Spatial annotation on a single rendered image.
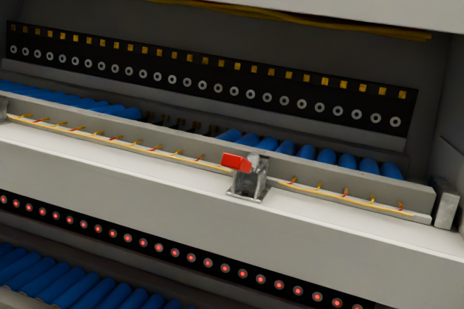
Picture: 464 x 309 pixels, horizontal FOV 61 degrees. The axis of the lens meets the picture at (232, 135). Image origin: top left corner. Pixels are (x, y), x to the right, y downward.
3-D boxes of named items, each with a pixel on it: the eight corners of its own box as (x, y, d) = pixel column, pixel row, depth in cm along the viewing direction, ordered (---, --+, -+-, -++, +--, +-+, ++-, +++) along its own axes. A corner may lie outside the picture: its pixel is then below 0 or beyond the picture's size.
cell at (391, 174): (396, 181, 39) (404, 203, 33) (377, 177, 40) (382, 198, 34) (401, 164, 39) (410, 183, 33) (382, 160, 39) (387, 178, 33)
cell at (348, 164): (354, 172, 40) (355, 192, 34) (336, 167, 41) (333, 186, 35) (358, 155, 40) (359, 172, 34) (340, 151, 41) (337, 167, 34)
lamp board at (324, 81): (407, 138, 43) (419, 90, 41) (3, 58, 56) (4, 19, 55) (405, 136, 44) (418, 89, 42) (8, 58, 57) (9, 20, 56)
